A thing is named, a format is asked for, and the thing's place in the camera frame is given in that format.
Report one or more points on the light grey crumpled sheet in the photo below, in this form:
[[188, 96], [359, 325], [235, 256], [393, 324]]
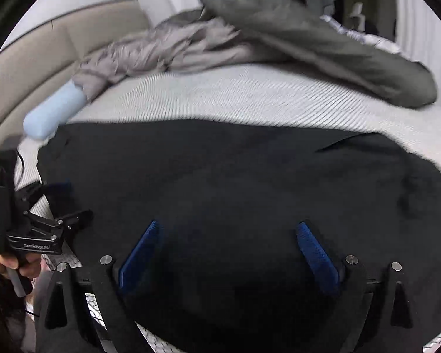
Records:
[[161, 47]]

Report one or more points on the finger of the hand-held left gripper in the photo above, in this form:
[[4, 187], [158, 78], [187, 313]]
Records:
[[73, 218], [58, 188]]

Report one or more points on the person's left forearm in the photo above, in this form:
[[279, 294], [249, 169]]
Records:
[[5, 312]]

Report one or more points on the white patterned bed mattress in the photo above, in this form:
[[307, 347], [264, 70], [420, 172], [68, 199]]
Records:
[[224, 95]]

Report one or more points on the light blue bolster pillow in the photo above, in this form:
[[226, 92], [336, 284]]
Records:
[[51, 112]]

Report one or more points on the beige upholstered headboard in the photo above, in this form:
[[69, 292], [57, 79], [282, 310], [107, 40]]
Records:
[[40, 55]]

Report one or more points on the dark grey duvet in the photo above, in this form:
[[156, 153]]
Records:
[[316, 40]]

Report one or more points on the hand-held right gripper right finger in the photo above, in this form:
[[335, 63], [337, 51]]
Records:
[[318, 257]]

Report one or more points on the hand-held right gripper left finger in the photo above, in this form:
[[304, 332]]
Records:
[[139, 255]]

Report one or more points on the black pants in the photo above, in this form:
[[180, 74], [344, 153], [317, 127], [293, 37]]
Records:
[[224, 191]]

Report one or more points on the white grey patterned cloth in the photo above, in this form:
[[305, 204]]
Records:
[[367, 38]]

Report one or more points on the person's left hand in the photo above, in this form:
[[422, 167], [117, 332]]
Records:
[[33, 268]]

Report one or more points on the white chair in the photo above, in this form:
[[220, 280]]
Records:
[[356, 13]]

